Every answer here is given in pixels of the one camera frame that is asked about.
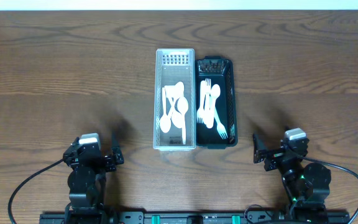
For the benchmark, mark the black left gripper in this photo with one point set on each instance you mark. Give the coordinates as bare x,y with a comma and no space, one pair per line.
103,158

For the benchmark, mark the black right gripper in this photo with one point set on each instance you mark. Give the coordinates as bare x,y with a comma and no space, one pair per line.
274,157

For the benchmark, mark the pale mint plastic fork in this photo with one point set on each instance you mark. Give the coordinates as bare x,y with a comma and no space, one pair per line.
219,126

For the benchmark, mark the white plastic spoon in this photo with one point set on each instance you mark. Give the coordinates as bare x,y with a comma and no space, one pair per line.
165,122
179,93
183,108
175,116

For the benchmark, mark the white wooden fork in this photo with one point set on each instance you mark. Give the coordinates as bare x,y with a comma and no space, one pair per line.
200,111
207,90

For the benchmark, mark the white wooden spoon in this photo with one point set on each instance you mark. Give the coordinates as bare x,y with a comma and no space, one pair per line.
214,93

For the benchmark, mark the white plastic spoon top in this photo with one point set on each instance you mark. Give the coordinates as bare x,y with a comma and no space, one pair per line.
179,93

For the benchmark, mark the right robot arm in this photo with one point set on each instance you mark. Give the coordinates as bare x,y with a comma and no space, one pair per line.
306,187

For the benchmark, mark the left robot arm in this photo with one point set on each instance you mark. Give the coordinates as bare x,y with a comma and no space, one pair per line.
87,181

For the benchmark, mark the dark green plastic basket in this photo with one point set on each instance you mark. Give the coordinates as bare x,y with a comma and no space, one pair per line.
220,71

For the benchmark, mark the clear plastic basket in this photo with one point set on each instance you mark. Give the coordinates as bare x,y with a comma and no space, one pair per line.
173,66

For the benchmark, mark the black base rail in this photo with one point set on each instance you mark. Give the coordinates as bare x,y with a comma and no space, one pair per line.
138,217

